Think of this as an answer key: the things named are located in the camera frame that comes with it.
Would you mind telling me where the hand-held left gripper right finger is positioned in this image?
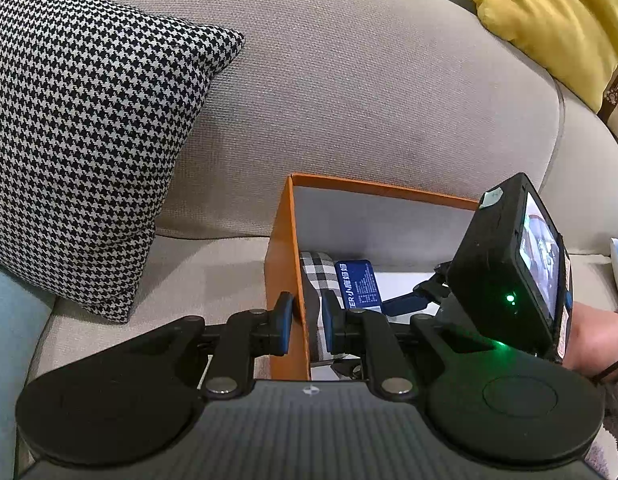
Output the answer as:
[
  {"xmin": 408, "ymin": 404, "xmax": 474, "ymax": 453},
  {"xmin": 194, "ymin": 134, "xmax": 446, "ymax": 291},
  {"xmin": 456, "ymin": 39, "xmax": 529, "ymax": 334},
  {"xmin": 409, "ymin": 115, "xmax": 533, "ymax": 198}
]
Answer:
[{"xmin": 320, "ymin": 290, "xmax": 470, "ymax": 401}]

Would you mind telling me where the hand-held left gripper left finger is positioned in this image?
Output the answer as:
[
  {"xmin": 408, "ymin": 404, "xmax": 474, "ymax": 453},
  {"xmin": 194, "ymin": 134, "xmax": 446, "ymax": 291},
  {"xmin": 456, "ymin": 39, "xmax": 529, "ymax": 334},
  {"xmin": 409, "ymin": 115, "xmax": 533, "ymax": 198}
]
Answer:
[{"xmin": 154, "ymin": 291, "xmax": 296, "ymax": 400}]

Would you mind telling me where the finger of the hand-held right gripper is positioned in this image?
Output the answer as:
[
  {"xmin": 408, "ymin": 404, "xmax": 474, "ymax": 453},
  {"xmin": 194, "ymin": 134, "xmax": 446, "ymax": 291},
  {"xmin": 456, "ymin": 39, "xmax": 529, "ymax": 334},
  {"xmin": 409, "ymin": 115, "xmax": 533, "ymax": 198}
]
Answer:
[{"xmin": 383, "ymin": 261, "xmax": 452, "ymax": 317}]

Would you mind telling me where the dark blue power bank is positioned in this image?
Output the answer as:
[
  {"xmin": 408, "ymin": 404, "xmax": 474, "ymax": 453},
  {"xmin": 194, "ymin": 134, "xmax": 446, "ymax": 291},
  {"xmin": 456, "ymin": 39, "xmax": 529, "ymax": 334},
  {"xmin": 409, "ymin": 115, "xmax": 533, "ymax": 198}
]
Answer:
[{"xmin": 335, "ymin": 259, "xmax": 385, "ymax": 317}]

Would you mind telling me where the orange cardboard box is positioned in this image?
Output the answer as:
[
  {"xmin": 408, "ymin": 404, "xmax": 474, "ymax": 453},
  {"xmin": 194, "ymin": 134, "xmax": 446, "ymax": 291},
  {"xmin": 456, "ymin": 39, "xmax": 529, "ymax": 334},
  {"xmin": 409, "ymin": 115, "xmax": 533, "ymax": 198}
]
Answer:
[{"xmin": 265, "ymin": 173, "xmax": 482, "ymax": 382}]

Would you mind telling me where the person's right forearm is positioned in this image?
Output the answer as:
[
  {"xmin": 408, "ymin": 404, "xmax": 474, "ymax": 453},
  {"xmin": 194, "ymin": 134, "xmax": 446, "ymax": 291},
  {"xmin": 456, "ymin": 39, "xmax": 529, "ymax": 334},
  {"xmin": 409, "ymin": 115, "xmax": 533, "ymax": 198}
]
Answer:
[{"xmin": 563, "ymin": 302, "xmax": 618, "ymax": 378}]

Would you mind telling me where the plaid fabric pouch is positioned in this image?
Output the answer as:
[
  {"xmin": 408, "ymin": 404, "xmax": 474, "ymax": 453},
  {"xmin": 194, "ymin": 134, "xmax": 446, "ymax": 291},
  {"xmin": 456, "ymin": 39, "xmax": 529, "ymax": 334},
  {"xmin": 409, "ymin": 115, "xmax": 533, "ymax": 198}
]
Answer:
[{"xmin": 300, "ymin": 251, "xmax": 340, "ymax": 361}]

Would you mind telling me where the beige fabric sofa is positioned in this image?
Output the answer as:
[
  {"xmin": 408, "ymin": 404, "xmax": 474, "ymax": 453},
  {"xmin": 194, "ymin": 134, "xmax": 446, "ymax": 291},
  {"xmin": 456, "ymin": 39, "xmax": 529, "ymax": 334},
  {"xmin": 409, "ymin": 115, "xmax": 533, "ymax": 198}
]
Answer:
[{"xmin": 11, "ymin": 0, "xmax": 618, "ymax": 391}]

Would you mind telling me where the yellow pillow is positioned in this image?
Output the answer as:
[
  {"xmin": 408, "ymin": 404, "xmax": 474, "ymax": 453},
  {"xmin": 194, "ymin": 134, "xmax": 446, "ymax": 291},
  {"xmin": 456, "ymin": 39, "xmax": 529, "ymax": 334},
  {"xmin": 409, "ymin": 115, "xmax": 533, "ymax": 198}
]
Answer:
[{"xmin": 468, "ymin": 0, "xmax": 618, "ymax": 114}]

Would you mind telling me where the black white houndstooth pillow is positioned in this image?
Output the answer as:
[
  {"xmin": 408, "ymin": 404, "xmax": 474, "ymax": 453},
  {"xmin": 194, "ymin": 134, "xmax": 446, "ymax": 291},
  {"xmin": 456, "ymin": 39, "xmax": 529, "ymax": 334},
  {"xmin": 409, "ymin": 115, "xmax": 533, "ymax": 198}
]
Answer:
[{"xmin": 0, "ymin": 0, "xmax": 246, "ymax": 324}]

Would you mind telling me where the teal cushion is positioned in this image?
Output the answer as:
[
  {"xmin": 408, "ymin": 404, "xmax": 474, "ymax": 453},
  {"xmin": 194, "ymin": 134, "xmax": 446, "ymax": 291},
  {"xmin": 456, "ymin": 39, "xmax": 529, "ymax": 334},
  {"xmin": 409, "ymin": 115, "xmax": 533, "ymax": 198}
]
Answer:
[{"xmin": 0, "ymin": 262, "xmax": 57, "ymax": 480}]

